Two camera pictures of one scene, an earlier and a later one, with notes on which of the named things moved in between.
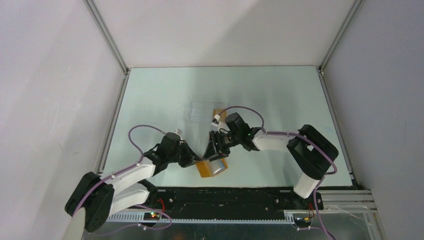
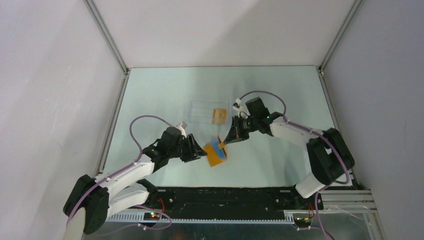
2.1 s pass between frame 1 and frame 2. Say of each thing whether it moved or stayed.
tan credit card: stayed
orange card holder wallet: moved
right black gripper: moved
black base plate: stayed
